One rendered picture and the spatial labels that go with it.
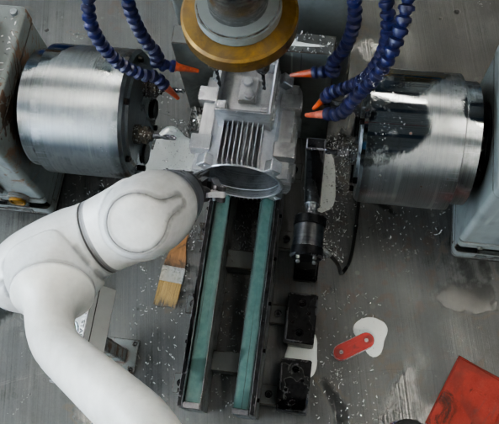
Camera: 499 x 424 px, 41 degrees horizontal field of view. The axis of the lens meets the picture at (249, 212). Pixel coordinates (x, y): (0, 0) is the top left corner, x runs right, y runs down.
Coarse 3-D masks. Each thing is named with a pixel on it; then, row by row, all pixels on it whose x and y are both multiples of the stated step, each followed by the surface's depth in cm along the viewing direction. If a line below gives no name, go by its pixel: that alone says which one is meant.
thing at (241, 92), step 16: (272, 64) 120; (224, 80) 122; (240, 80) 122; (256, 80) 121; (272, 80) 122; (224, 96) 121; (240, 96) 120; (256, 96) 120; (272, 96) 117; (224, 112) 118; (240, 112) 117; (256, 112) 117; (272, 112) 119; (272, 128) 122
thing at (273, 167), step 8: (216, 80) 127; (280, 80) 125; (288, 80) 125; (288, 88) 126; (200, 160) 121; (208, 160) 120; (272, 160) 119; (264, 168) 120; (272, 168) 119; (280, 168) 120
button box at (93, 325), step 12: (108, 288) 116; (96, 300) 114; (108, 300) 116; (96, 312) 114; (108, 312) 115; (84, 324) 112; (96, 324) 113; (108, 324) 115; (84, 336) 111; (96, 336) 113
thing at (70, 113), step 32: (32, 64) 122; (64, 64) 120; (96, 64) 120; (32, 96) 119; (64, 96) 118; (96, 96) 118; (128, 96) 120; (32, 128) 120; (64, 128) 119; (96, 128) 119; (128, 128) 121; (32, 160) 128; (64, 160) 124; (96, 160) 123; (128, 160) 123
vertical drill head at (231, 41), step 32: (192, 0) 102; (224, 0) 92; (256, 0) 94; (288, 0) 101; (192, 32) 100; (224, 32) 98; (256, 32) 97; (288, 32) 99; (224, 64) 99; (256, 64) 99
